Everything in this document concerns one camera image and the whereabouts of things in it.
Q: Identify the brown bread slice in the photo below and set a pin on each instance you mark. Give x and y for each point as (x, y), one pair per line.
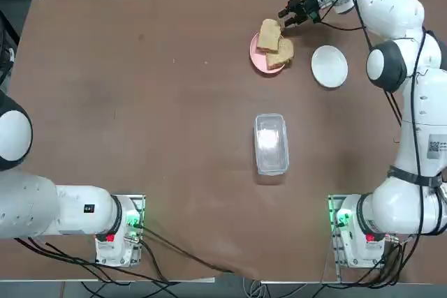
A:
(269, 34)
(281, 55)

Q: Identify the white round plate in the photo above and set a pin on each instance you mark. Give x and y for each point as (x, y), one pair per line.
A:
(330, 66)

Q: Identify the pink round plate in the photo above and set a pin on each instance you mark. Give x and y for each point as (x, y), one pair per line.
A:
(256, 59)

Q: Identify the clear plastic food container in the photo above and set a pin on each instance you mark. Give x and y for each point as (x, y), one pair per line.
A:
(271, 144)

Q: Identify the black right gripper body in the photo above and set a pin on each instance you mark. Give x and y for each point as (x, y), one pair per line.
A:
(312, 6)

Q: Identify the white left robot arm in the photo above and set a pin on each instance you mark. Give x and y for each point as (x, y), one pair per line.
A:
(28, 207)

